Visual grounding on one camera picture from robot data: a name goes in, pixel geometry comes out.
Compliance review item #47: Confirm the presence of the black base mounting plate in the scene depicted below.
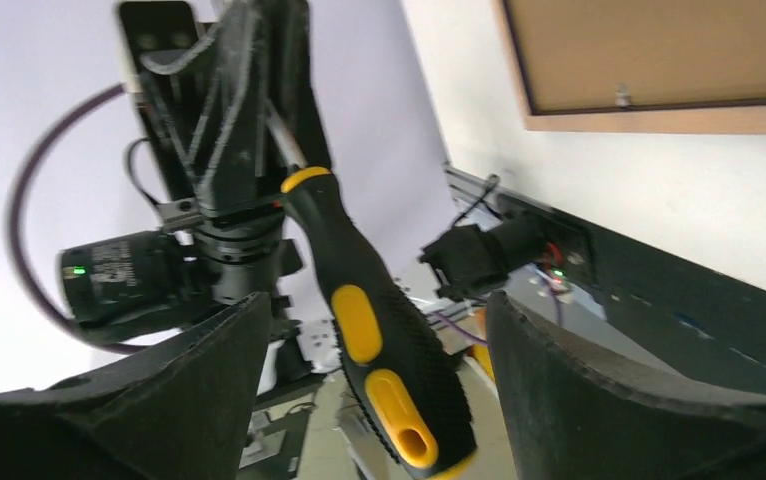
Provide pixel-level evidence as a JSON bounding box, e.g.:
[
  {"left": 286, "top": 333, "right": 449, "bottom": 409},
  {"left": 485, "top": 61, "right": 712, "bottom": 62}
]
[{"left": 495, "top": 193, "right": 766, "bottom": 394}]

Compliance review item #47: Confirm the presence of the blue wooden photo frame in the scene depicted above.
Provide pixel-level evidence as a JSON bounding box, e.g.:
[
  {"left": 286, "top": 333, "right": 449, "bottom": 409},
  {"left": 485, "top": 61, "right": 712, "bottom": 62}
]
[{"left": 497, "top": 1, "right": 766, "bottom": 135}]

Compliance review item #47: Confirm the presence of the aluminium rail frame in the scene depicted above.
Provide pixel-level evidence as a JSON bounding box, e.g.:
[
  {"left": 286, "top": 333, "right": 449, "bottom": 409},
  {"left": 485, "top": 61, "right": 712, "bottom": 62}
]
[{"left": 444, "top": 166, "right": 504, "bottom": 223}]

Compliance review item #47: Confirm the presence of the brown frame backing board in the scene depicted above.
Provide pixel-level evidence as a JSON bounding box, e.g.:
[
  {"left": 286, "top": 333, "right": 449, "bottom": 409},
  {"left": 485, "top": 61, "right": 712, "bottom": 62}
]
[{"left": 504, "top": 1, "right": 766, "bottom": 113}]

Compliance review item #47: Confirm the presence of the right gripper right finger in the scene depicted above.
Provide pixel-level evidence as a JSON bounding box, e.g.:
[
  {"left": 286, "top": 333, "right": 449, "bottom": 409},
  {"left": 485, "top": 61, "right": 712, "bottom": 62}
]
[{"left": 485, "top": 292, "right": 766, "bottom": 479}]

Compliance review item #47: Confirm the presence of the black yellow screwdriver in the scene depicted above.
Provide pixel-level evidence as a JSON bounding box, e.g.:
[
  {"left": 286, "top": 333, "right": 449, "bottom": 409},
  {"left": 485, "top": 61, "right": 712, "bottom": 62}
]
[{"left": 265, "top": 103, "right": 477, "bottom": 479}]

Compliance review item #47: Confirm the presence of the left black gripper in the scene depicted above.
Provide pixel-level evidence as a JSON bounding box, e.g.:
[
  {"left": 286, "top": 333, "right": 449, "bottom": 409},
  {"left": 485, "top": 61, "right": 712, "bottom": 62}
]
[{"left": 117, "top": 1, "right": 330, "bottom": 218}]

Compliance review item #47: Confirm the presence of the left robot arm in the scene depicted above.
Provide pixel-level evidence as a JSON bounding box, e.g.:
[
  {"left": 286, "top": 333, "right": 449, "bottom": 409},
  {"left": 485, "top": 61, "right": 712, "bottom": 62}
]
[{"left": 60, "top": 1, "right": 330, "bottom": 391}]

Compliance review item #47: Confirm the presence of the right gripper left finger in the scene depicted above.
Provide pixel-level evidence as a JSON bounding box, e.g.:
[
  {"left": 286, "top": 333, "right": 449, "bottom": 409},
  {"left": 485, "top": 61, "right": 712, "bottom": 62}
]
[{"left": 0, "top": 293, "right": 272, "bottom": 479}]

